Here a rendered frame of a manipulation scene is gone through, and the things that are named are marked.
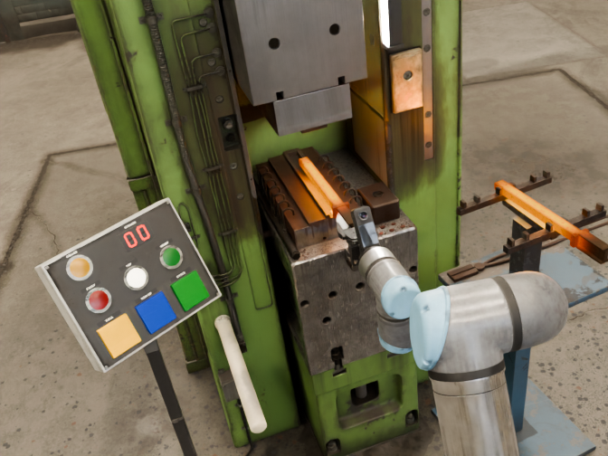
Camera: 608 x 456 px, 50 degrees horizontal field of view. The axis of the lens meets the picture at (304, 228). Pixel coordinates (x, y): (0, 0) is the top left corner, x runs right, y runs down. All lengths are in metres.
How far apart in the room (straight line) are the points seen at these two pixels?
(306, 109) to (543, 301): 0.85
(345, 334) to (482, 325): 1.07
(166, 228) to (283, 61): 0.49
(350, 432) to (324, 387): 0.27
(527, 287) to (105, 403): 2.15
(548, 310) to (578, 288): 1.01
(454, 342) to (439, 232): 1.27
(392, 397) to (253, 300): 0.64
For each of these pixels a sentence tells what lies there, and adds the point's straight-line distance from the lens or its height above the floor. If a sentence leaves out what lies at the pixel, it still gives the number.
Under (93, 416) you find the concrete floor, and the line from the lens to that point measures 2.86.
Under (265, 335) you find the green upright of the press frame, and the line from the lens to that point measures 2.19.
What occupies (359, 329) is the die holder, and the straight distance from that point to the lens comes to 2.03.
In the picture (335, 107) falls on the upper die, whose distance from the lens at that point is 1.67.
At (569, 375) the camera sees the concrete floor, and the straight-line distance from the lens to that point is 2.76.
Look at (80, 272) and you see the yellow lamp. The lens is 1.55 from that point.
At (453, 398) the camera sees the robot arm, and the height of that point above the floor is 1.23.
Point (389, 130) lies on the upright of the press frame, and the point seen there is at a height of 1.13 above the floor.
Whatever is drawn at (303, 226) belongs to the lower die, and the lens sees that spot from 1.81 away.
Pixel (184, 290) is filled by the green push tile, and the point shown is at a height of 1.02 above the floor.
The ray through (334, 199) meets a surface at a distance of 1.78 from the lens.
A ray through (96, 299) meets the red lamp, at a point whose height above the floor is 1.10.
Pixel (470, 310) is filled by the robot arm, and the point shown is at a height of 1.34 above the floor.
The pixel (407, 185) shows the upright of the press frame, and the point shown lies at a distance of 2.05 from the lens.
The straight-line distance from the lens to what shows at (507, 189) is 1.93.
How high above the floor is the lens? 2.01
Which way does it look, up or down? 35 degrees down
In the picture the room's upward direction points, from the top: 9 degrees counter-clockwise
